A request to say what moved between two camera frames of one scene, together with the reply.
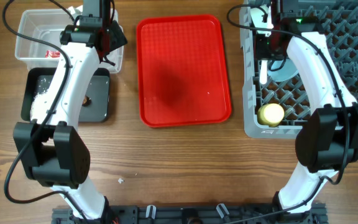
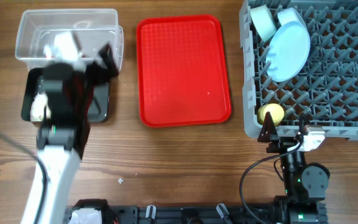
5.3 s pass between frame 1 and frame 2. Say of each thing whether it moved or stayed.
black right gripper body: moved
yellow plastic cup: stayed
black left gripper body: moved
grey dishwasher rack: stayed
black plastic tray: stayed
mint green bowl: stayed
